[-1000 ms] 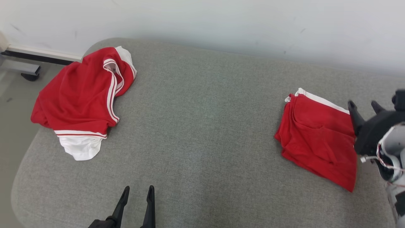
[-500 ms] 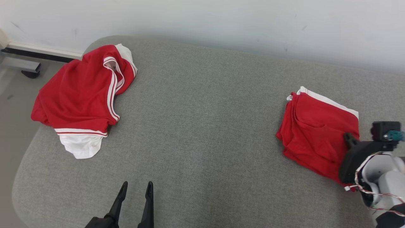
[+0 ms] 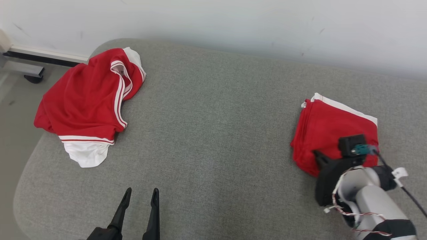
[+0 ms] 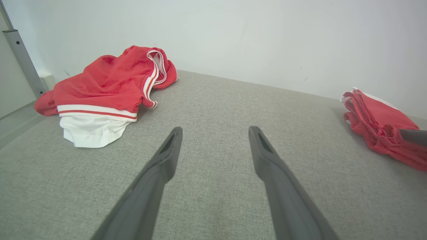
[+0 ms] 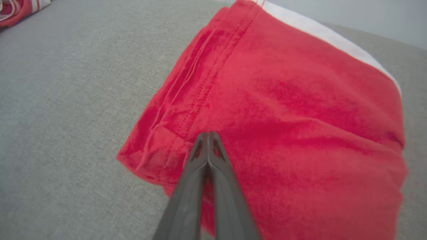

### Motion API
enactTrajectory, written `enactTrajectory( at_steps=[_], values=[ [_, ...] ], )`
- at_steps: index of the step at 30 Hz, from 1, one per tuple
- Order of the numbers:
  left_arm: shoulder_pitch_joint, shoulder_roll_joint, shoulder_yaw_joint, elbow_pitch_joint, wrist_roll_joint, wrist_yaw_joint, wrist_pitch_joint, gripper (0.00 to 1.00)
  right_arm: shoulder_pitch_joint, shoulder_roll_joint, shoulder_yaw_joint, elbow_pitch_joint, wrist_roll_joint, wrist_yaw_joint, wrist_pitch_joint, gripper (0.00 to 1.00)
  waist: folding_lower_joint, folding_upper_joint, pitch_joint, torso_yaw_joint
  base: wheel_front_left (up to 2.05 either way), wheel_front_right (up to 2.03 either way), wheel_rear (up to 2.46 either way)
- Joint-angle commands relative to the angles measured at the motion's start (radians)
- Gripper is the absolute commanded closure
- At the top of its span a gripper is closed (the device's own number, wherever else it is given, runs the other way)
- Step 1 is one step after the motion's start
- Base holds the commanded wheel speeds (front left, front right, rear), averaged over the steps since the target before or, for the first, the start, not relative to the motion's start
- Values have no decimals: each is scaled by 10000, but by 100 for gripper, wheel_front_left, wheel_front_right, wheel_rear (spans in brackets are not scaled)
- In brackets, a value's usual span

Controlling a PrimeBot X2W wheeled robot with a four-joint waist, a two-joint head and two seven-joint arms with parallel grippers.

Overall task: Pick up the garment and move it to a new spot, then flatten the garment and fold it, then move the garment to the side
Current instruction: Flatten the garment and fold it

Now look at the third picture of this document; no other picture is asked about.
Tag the white and black baseboard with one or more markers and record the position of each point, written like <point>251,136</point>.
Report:
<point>46,55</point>

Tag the red white basketball jersey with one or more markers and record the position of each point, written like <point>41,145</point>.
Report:
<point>83,100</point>

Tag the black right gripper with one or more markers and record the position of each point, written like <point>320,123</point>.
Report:
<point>328,183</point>

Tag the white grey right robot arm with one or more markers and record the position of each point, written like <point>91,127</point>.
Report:
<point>370,200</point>

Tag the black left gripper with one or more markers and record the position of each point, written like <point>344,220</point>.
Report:
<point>105,234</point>

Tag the grey metal furniture foot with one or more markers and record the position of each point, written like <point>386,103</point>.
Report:
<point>23,69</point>

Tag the grey fabric sofa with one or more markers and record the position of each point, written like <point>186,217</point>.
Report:
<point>217,133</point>

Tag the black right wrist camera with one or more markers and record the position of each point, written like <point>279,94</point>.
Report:
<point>348,145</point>

